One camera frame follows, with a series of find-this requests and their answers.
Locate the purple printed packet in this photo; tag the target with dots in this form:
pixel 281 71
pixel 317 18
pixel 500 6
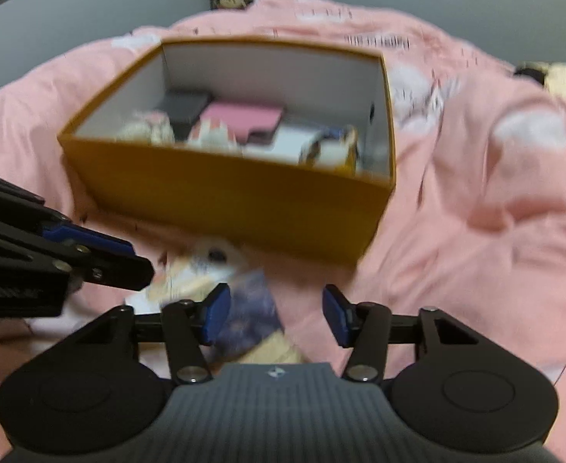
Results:
pixel 249 316

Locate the pink wallet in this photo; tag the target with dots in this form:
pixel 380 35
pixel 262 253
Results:
pixel 242 118

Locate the cream crocheted doll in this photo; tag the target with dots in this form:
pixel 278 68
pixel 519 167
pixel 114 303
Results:
pixel 148 128

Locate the white and black plush toy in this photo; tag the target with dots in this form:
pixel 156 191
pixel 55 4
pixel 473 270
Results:
pixel 215 253

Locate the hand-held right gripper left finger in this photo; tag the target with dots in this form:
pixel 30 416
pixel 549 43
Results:
pixel 215 313

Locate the pink printed blanket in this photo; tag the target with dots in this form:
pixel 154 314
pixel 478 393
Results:
pixel 481 231

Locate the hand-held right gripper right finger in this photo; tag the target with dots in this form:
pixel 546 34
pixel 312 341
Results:
pixel 336 313

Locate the small white rabbit plush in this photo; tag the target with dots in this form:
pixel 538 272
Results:
pixel 213 136

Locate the orange cardboard box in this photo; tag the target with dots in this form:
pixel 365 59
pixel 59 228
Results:
pixel 225 202

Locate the dark grey box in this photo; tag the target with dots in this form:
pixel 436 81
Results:
pixel 184 106

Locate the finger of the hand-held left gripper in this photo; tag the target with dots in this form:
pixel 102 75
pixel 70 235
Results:
pixel 85 238
pixel 119 270

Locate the calico cat plush white shirt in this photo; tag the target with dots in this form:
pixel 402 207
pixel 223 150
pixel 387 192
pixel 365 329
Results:
pixel 329 152

